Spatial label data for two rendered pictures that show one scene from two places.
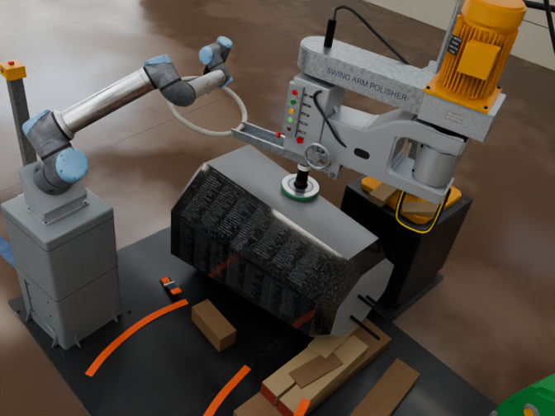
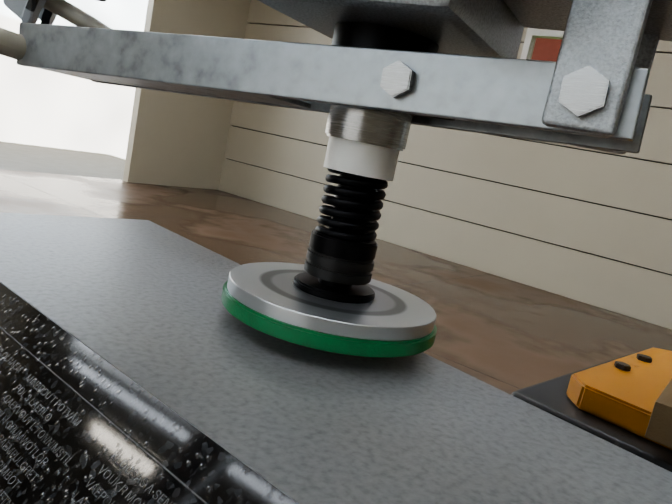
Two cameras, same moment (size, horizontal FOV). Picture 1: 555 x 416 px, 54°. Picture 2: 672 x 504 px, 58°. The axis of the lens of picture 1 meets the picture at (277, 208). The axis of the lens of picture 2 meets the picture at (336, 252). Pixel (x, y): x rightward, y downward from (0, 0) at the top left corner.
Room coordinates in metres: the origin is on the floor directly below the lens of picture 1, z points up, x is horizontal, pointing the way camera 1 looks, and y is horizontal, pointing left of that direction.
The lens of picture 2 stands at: (1.89, -0.13, 1.06)
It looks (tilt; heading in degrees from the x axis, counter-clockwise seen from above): 10 degrees down; 2
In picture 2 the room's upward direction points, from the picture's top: 12 degrees clockwise
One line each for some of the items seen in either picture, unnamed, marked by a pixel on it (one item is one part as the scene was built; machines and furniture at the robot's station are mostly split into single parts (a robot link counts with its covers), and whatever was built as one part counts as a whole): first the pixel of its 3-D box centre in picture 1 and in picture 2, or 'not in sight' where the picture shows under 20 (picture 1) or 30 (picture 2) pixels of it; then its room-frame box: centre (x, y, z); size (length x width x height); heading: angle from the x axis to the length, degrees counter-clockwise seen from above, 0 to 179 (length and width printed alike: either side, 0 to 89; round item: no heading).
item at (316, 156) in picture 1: (320, 153); not in sight; (2.34, -0.17, 1.25); 0.15 x 0.10 x 0.15; 66
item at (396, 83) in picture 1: (391, 85); not in sight; (2.36, -0.43, 1.66); 0.96 x 0.25 x 0.17; 66
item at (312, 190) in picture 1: (300, 186); (332, 296); (2.50, -0.11, 0.91); 0.21 x 0.21 x 0.01
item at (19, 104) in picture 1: (25, 136); not in sight; (3.05, 1.80, 0.54); 0.20 x 0.20 x 1.09; 50
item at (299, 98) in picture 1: (293, 110); not in sight; (2.43, 0.00, 1.42); 0.08 x 0.03 x 0.28; 66
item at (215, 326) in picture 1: (213, 324); not in sight; (2.09, 0.27, 0.07); 0.30 x 0.12 x 0.12; 46
